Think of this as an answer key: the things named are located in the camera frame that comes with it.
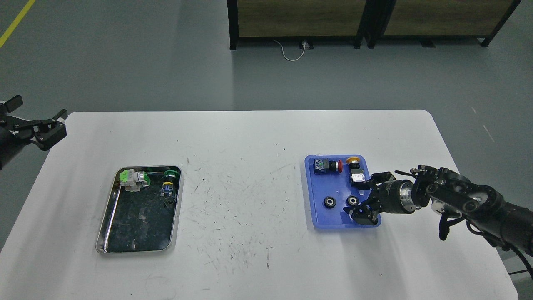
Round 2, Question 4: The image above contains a blue plastic tray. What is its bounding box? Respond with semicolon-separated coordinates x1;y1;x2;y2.
304;154;381;230

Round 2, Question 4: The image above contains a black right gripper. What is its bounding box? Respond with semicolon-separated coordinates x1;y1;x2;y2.
343;172;417;227

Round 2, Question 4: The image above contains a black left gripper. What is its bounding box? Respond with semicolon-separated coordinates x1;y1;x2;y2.
0;95;68;151

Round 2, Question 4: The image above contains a black gear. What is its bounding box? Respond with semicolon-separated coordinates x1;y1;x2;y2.
323;196;336;209
345;195;360;207

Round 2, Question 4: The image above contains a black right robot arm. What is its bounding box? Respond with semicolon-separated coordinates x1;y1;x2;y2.
344;165;533;275

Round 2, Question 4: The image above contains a yellow push button switch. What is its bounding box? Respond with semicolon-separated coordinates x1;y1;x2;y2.
346;156;367;187

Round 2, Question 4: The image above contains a wooden cabinet right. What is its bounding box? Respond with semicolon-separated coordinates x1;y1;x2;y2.
365;0;521;49

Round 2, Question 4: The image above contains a dark green push button switch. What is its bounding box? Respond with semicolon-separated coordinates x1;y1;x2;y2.
160;170;179;202

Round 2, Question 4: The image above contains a wooden cabinet left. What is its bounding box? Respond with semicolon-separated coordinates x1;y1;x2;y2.
227;0;377;51

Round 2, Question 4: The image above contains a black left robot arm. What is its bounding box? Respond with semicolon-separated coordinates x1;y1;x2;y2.
0;95;68;169

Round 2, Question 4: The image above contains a red push button switch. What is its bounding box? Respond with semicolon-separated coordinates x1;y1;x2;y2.
313;158;344;175

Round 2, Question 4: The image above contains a white cable on floor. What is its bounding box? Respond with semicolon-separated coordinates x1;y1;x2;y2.
273;39;313;62

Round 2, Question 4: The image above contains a light green push button switch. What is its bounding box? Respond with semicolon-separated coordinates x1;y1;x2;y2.
119;169;152;192

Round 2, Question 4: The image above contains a silver metal tray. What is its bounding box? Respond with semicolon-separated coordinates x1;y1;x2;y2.
95;165;182;255

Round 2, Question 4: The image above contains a wooden cabinet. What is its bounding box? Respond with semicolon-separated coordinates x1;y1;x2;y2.
227;0;377;51
365;0;521;49

